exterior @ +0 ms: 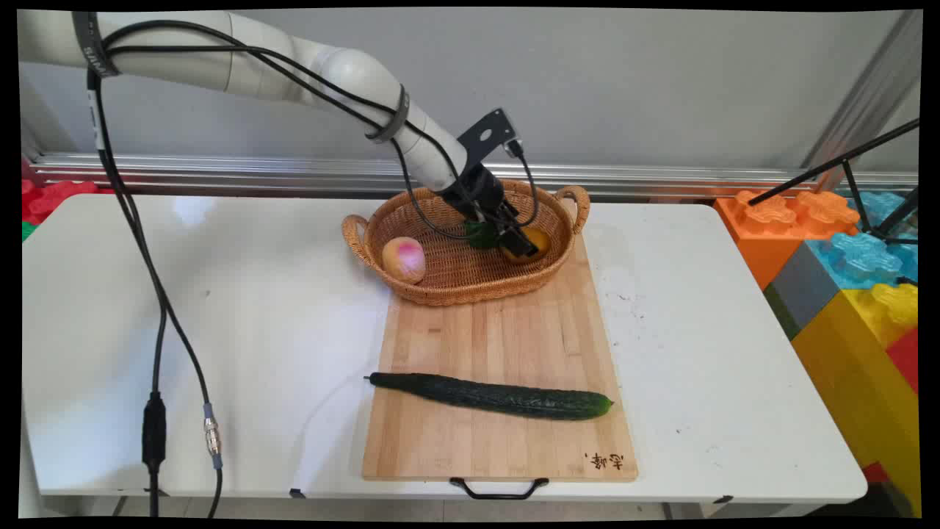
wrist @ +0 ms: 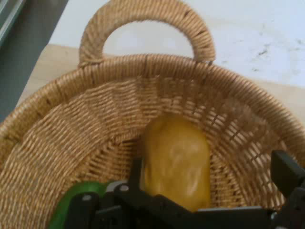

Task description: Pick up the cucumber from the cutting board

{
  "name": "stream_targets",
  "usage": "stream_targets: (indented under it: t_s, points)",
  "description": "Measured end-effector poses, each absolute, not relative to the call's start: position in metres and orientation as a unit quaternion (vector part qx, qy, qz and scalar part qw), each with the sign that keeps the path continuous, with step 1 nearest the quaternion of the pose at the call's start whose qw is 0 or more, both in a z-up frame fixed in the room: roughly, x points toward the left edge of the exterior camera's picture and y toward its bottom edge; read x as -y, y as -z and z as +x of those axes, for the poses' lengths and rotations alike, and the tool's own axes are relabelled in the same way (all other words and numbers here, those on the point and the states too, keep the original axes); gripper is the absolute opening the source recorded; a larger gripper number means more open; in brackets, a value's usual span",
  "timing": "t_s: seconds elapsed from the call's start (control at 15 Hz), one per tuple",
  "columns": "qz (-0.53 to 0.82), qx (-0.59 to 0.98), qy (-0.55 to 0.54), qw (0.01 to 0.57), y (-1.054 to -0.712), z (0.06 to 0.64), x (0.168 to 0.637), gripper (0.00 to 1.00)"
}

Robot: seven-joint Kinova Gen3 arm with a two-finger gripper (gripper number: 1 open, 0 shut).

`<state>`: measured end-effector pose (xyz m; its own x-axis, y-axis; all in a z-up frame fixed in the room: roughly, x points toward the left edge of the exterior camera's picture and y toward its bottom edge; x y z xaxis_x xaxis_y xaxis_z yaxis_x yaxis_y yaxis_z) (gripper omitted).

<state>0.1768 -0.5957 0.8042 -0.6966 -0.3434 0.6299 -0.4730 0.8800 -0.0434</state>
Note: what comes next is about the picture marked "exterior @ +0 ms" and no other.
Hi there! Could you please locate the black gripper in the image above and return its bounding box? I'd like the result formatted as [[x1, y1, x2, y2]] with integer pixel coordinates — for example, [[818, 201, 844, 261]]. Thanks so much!
[[439, 165, 541, 259]]

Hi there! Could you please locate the long dark green cucumber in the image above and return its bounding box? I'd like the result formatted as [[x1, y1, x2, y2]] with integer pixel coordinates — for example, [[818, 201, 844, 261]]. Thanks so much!
[[365, 372, 615, 422]]

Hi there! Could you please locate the orange yellow fruit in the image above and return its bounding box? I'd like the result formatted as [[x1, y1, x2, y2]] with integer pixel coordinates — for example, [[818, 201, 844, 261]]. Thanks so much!
[[499, 226, 552, 265]]

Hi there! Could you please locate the small green vegetable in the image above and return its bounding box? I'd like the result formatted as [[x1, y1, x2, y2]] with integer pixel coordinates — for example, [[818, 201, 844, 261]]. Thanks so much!
[[466, 220, 501, 251]]

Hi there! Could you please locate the woven wicker basket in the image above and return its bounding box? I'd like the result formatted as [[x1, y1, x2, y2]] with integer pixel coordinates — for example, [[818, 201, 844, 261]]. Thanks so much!
[[341, 179, 590, 307]]

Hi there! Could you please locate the wooden cutting board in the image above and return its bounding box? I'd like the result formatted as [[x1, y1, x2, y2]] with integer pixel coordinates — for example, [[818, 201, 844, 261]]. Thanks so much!
[[361, 234, 638, 483]]

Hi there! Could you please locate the pink yellow peach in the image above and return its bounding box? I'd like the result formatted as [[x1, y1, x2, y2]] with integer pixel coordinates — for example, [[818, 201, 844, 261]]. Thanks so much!
[[382, 237, 427, 284]]

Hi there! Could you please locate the orange foam block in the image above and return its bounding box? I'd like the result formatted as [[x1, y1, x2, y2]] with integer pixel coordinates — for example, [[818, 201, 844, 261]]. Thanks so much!
[[715, 190, 861, 291]]

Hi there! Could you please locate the grey foam block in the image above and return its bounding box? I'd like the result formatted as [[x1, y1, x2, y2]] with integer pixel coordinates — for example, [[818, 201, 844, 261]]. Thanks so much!
[[764, 242, 842, 340]]

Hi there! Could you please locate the black tripod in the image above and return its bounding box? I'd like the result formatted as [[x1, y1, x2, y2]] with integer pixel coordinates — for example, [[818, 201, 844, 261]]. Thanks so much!
[[748, 118, 921, 248]]

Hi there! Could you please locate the blue foam block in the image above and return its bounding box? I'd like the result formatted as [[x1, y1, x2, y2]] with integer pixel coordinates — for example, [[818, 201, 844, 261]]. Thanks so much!
[[806, 191, 919, 292]]

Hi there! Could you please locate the red foam block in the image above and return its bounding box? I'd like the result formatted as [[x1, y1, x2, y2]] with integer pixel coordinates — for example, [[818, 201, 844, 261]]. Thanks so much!
[[886, 327, 919, 395], [22, 179, 115, 226]]

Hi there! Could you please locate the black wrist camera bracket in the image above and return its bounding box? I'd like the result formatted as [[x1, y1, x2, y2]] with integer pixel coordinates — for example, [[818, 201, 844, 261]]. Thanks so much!
[[457, 109, 524, 159]]

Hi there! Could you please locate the grey velcro strap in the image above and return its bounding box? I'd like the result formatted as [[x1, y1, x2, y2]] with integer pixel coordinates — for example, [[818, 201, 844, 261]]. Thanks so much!
[[71, 12, 123, 79], [365, 84, 411, 145]]

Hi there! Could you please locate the black cutting board handle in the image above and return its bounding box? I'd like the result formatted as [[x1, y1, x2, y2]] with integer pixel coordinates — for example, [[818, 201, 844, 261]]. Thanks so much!
[[449, 477, 550, 501]]

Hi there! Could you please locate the aluminium rail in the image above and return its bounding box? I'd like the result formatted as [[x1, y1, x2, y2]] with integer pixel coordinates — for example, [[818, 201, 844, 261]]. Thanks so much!
[[29, 152, 919, 198]]

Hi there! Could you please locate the black cable with metal connector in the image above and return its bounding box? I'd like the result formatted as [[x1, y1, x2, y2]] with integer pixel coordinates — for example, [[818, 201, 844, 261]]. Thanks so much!
[[87, 21, 541, 519]]

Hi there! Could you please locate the aluminium post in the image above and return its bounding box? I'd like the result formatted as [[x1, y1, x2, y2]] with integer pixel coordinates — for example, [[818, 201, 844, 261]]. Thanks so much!
[[800, 11, 923, 193]]

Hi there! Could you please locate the black cable with ferrite block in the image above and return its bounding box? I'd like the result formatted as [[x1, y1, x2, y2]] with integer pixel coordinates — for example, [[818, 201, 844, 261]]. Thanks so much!
[[87, 44, 168, 519]]

